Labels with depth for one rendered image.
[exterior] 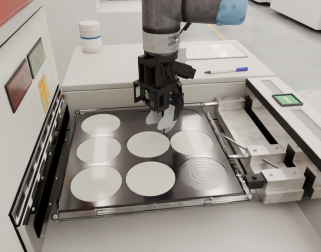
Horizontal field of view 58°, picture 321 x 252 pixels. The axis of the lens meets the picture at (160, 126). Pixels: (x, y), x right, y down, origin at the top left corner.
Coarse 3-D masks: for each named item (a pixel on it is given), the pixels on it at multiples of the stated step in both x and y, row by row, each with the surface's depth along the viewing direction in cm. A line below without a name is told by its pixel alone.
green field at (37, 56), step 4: (40, 44) 62; (36, 48) 59; (40, 48) 62; (32, 52) 57; (36, 52) 59; (40, 52) 62; (44, 52) 65; (32, 56) 56; (36, 56) 59; (40, 56) 62; (44, 56) 65; (32, 60) 56; (36, 60) 59; (40, 60) 62; (32, 64) 56; (36, 64) 59; (40, 64) 61; (32, 68) 56; (36, 68) 58; (36, 72) 58
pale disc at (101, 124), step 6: (96, 114) 80; (102, 114) 80; (108, 114) 80; (84, 120) 77; (90, 120) 77; (96, 120) 77; (102, 120) 77; (108, 120) 77; (114, 120) 77; (84, 126) 75; (90, 126) 75; (96, 126) 75; (102, 126) 75; (108, 126) 75; (114, 126) 75; (90, 132) 72; (96, 132) 72; (102, 132) 72; (108, 132) 72
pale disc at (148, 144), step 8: (136, 136) 71; (144, 136) 71; (152, 136) 71; (160, 136) 71; (128, 144) 68; (136, 144) 68; (144, 144) 68; (152, 144) 68; (160, 144) 68; (168, 144) 68; (136, 152) 66; (144, 152) 66; (152, 152) 66; (160, 152) 66
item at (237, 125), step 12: (216, 108) 86; (228, 120) 81; (240, 120) 81; (252, 120) 81; (228, 132) 77; (240, 132) 76; (252, 132) 76; (252, 144) 71; (264, 144) 71; (252, 168) 64; (264, 168) 64; (264, 192) 59; (276, 192) 58; (288, 192) 58; (300, 192) 59
